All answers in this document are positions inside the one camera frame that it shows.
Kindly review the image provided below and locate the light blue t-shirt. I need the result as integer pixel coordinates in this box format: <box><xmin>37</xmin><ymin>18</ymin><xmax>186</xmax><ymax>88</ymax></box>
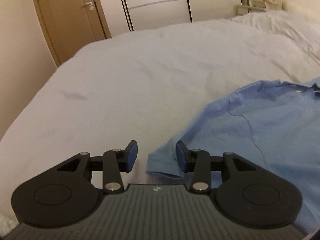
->
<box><xmin>146</xmin><ymin>79</ymin><xmax>319</xmax><ymax>233</ymax></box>

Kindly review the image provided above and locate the white bed duvet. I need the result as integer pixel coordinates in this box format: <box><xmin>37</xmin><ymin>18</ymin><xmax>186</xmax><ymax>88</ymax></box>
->
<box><xmin>1</xmin><ymin>11</ymin><xmax>319</xmax><ymax>218</ymax></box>

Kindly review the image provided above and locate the brown wooden door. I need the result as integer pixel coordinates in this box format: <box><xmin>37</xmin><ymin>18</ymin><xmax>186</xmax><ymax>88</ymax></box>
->
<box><xmin>34</xmin><ymin>0</ymin><xmax>111</xmax><ymax>66</ymax></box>

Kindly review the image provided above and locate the bedside shelf with toiletries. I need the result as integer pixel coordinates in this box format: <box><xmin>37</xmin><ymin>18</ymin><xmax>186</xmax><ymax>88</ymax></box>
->
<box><xmin>236</xmin><ymin>0</ymin><xmax>283</xmax><ymax>16</ymax></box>

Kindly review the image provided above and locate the white sliding wardrobe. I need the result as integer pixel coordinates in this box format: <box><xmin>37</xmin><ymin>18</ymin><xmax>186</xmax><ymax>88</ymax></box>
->
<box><xmin>120</xmin><ymin>0</ymin><xmax>241</xmax><ymax>31</ymax></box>

